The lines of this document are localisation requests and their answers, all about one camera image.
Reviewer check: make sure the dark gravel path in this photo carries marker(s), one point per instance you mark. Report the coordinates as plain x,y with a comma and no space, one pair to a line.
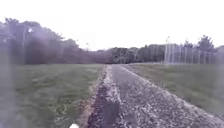
140,100

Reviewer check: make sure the row of trees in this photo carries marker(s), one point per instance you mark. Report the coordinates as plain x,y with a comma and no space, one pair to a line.
50,46

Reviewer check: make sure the grass verge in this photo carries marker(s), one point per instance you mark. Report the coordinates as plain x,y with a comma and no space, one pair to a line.
46,90

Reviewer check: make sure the robot's own part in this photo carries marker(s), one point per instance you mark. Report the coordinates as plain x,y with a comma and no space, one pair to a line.
73,126

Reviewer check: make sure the grass sports field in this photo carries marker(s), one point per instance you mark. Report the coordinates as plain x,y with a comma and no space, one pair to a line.
186,80

